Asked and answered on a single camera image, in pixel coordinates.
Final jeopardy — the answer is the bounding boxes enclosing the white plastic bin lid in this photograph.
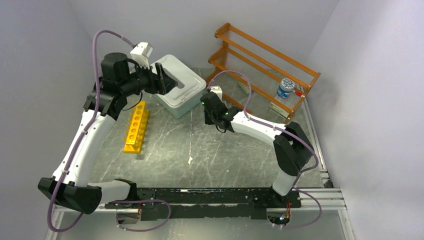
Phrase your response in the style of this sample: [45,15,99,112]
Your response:
[154,54,206,109]

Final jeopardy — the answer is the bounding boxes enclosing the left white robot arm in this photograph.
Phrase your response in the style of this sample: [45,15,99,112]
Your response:
[37,52,177,214]

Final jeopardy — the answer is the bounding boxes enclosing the yellow test tube rack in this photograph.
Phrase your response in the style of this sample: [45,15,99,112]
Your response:
[123,101,150,154]

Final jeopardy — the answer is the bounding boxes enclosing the orange wooden shelf rack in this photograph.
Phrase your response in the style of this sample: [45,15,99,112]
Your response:
[206,22,321,123]

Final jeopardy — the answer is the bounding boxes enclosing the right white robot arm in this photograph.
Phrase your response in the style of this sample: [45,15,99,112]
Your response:
[200,91,314,207]

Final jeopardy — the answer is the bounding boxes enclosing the light green plastic bin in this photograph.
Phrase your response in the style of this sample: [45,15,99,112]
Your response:
[154,93,202,119]

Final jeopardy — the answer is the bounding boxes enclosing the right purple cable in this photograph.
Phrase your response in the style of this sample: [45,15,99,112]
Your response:
[205,70,323,230]

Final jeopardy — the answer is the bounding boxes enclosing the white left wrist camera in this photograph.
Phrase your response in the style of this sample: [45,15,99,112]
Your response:
[130,42,154,69]

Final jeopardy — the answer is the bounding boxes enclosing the blue white lidded jar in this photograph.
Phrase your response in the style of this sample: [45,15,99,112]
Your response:
[276,78,295,98]

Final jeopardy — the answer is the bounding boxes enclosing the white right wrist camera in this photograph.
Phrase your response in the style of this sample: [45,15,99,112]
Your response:
[210,85,223,100]

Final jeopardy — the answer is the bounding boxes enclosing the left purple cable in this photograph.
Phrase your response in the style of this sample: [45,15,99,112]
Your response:
[46,29,172,233]

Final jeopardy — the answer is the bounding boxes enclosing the purple cable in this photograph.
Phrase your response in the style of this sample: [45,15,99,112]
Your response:
[46,29,172,233]
[205,70,323,230]

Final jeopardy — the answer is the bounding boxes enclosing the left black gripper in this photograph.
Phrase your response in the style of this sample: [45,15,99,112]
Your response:
[120,59,178,97]

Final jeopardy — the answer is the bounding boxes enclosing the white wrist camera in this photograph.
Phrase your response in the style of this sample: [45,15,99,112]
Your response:
[210,85,223,100]
[130,42,154,69]

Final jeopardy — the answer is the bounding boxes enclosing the white green small box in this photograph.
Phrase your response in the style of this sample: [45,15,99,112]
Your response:
[269,102,289,118]

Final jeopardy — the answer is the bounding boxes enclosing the black mounting rail base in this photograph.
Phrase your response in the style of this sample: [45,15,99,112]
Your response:
[104,187,302,221]

